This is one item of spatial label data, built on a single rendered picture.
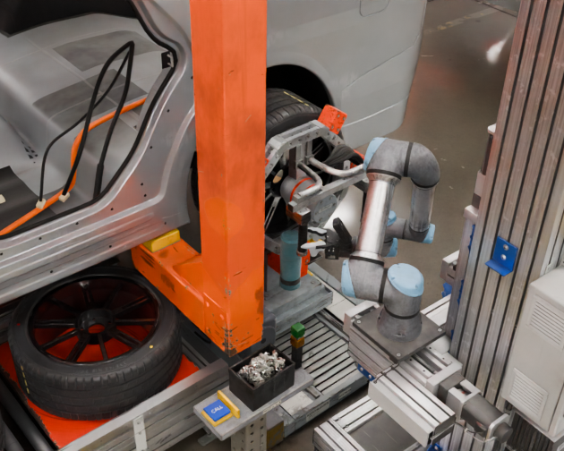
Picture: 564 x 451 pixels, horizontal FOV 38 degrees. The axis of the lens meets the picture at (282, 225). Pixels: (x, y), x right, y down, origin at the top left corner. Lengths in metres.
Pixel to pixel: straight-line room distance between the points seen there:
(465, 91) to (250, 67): 3.80
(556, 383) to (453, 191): 2.58
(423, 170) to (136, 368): 1.26
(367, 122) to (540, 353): 1.65
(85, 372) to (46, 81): 1.40
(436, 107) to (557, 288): 3.54
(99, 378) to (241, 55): 1.32
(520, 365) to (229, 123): 1.13
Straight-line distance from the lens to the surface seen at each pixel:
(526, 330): 2.50
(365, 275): 2.64
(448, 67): 6.42
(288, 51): 3.27
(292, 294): 3.76
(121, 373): 3.08
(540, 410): 2.63
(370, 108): 3.77
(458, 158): 5.28
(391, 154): 2.70
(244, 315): 2.97
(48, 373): 3.13
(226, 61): 2.37
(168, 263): 3.23
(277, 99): 3.28
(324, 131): 3.24
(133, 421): 3.08
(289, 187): 3.27
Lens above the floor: 2.72
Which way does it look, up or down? 37 degrees down
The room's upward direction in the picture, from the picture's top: 2 degrees clockwise
